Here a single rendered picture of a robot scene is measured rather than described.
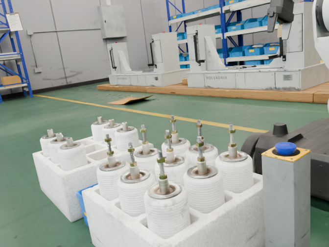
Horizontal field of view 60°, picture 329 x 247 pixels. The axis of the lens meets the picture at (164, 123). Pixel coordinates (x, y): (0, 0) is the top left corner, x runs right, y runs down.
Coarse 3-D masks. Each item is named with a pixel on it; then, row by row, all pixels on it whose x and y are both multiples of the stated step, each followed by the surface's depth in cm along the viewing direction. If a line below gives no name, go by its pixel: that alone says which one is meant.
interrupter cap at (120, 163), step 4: (116, 160) 84; (120, 160) 83; (104, 164) 81; (120, 164) 80; (124, 164) 79; (100, 168) 79; (104, 168) 78; (108, 168) 78; (112, 168) 78; (116, 168) 77; (120, 168) 78
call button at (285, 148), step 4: (276, 144) 59; (280, 144) 59; (284, 144) 58; (288, 144) 58; (292, 144) 58; (276, 148) 58; (280, 148) 57; (284, 148) 57; (288, 148) 56; (292, 148) 56; (296, 148) 58; (280, 152) 58; (284, 152) 57; (288, 152) 57; (292, 152) 57
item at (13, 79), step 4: (8, 76) 556; (12, 76) 560; (16, 76) 564; (4, 80) 552; (8, 80) 556; (12, 80) 560; (16, 80) 565; (20, 80) 569; (4, 84) 555; (16, 84) 566; (20, 84) 570
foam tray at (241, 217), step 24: (96, 192) 84; (96, 216) 78; (120, 216) 68; (144, 216) 66; (192, 216) 65; (216, 216) 63; (240, 216) 68; (96, 240) 83; (120, 240) 69; (144, 240) 58; (168, 240) 57; (192, 240) 58; (216, 240) 63; (240, 240) 69; (264, 240) 76
